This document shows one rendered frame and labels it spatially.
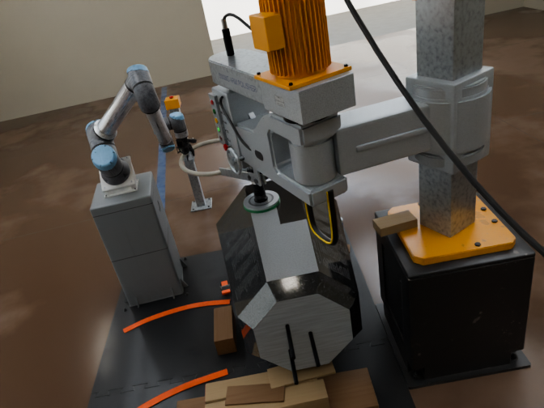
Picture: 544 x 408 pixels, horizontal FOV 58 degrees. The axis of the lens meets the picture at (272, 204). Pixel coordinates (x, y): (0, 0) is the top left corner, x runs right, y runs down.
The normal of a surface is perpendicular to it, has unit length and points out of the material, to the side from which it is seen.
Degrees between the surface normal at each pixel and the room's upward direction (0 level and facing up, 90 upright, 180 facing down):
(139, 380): 0
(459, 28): 90
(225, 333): 0
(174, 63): 90
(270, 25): 90
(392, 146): 90
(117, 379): 0
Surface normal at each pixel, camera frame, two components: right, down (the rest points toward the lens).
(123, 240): 0.18, 0.47
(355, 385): -0.17, -0.85
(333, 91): 0.49, 0.37
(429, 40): -0.81, 0.40
